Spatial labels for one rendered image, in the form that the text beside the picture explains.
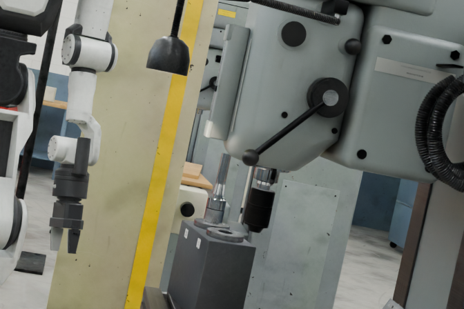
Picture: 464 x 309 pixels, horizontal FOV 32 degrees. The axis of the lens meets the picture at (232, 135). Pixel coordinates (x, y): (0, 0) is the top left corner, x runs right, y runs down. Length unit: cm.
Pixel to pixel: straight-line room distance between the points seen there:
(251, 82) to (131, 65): 180
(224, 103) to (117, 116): 175
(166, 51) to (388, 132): 41
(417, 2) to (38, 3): 97
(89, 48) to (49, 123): 839
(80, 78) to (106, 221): 120
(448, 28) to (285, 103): 32
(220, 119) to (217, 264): 50
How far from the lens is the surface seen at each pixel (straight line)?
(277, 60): 143
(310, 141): 145
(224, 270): 190
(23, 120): 206
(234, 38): 149
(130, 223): 327
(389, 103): 147
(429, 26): 150
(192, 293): 192
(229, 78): 149
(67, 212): 211
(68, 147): 212
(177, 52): 138
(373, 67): 145
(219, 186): 201
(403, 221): 970
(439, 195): 171
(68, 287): 333
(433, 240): 170
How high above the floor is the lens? 143
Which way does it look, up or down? 3 degrees down
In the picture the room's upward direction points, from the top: 12 degrees clockwise
